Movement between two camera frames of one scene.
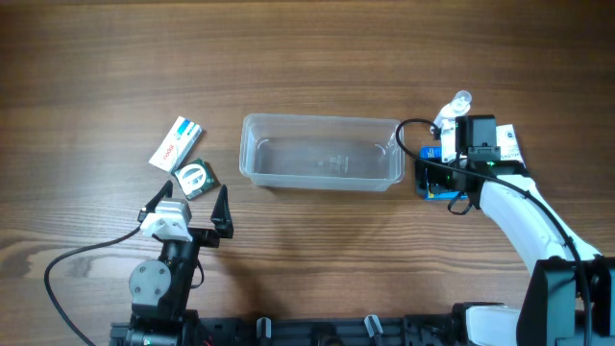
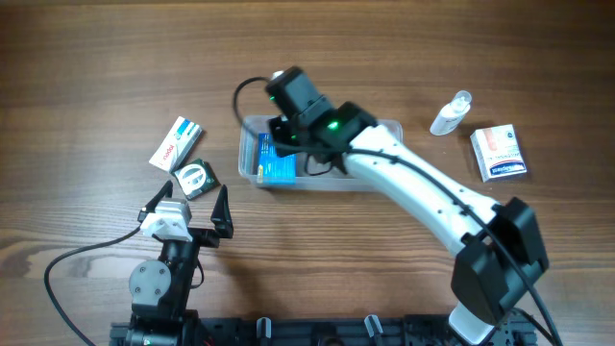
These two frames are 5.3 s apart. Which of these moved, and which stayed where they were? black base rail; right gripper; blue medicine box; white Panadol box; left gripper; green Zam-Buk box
Moved: blue medicine box; right gripper
Stayed: black base rail; left gripper; white Panadol box; green Zam-Buk box
